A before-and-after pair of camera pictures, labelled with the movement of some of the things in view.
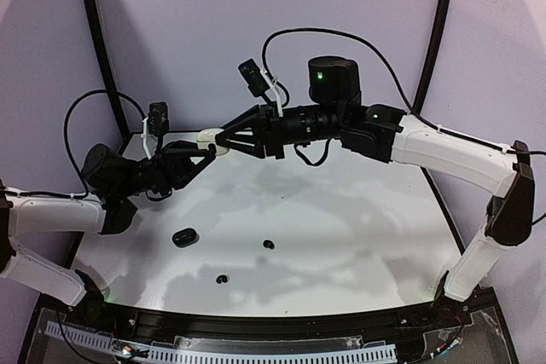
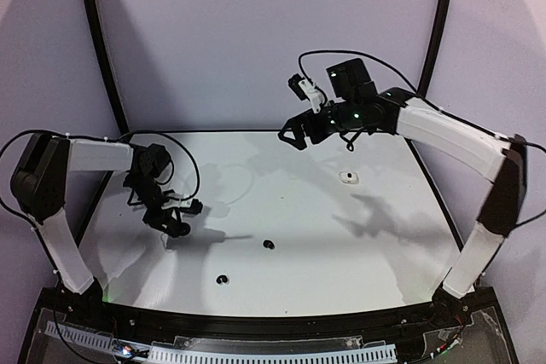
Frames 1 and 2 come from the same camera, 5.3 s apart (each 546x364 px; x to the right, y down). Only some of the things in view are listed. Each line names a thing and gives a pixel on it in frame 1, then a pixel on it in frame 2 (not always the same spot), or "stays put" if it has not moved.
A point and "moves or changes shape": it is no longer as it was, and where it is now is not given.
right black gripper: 270,130 → 310,126
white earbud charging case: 207,136 → 349,177
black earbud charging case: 186,237 moves or changes shape
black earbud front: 223,278 stays put
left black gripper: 163,170 → 159,214
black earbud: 269,244 stays put
